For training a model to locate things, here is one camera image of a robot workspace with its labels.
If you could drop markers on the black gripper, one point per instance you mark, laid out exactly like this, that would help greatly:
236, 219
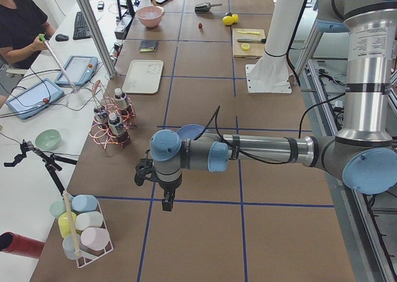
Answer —
168, 188

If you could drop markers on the pink bowl of ice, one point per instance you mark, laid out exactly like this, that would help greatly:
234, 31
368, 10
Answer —
150, 16

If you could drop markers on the yellow cup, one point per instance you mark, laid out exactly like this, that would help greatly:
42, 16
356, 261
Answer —
63, 224

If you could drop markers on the black keyboard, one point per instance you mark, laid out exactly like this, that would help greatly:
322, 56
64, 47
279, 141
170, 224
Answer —
81, 29

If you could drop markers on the cream bear tray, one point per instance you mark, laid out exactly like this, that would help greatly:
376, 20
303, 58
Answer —
143, 76

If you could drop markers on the wooden cutting board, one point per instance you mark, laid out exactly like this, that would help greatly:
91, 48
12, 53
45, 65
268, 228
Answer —
256, 50

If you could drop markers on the copper wire bottle rack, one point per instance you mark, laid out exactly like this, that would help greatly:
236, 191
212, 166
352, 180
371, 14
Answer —
104, 137

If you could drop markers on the yellow lemon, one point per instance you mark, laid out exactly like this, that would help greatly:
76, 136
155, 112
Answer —
235, 18
228, 20

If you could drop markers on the black computer mouse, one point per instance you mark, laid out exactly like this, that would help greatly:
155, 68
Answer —
61, 38

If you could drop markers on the dark drink bottle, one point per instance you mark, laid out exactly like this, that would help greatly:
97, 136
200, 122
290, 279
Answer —
120, 99
101, 116
117, 128

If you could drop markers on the aluminium frame post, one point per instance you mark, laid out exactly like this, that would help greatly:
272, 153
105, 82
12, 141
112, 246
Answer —
85, 7

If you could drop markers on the steel cylinder tool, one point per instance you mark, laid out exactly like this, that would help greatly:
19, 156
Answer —
252, 40

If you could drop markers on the seated person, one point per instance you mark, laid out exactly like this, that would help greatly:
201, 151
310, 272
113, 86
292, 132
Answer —
22, 21

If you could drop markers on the blue plate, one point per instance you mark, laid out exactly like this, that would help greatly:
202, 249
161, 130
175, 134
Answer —
191, 131

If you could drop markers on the white cup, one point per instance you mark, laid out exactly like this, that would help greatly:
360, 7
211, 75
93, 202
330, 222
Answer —
88, 219

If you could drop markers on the blue cup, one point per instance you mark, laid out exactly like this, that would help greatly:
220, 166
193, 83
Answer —
84, 203

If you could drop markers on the half lemon slice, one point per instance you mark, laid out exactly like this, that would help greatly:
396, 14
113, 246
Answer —
245, 46

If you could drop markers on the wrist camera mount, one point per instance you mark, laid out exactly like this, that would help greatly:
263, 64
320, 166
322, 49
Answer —
144, 170

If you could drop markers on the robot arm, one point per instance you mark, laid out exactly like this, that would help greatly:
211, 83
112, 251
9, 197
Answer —
359, 150

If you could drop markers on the steel ice scoop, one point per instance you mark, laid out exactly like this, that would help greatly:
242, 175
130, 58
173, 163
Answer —
205, 7

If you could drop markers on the green bowl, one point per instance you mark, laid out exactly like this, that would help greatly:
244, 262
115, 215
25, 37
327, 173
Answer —
48, 140

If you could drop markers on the white wire cup rack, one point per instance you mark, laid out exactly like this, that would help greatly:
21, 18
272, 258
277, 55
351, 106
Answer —
72, 246

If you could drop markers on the yellow plastic knife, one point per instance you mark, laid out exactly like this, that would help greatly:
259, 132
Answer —
249, 32

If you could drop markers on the red cylinder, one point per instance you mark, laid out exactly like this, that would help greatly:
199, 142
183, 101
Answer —
21, 245

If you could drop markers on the teach pendant tablet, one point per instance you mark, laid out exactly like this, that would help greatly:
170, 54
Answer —
80, 69
34, 99

